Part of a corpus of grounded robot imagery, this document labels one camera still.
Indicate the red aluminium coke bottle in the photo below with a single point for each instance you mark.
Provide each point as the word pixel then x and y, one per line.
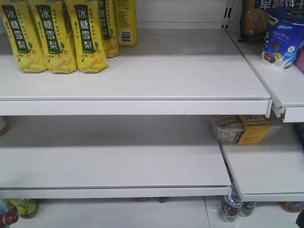
pixel 9 218

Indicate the light blue plastic basket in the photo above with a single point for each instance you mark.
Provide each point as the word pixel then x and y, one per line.
pixel 3 210

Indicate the white store shelving unit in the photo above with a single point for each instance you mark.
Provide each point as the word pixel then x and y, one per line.
pixel 132 146

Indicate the clear cracker tray yellow label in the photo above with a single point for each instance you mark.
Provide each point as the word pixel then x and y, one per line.
pixel 244 129

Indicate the yellow pear drink carton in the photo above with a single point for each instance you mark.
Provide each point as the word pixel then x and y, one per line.
pixel 126 22
pixel 108 27
pixel 56 35
pixel 23 35
pixel 91 53

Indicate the small water bottle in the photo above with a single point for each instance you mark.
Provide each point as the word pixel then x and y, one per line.
pixel 247 208
pixel 230 206

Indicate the dark biscuit bag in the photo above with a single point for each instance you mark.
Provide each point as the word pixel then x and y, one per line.
pixel 253 21

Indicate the pink snack box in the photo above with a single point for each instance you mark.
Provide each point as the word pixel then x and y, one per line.
pixel 299 62

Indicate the blue cookie cup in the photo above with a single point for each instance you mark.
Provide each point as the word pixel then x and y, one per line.
pixel 283 38

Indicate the green yellow drink can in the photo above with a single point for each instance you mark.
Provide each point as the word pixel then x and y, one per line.
pixel 27 208

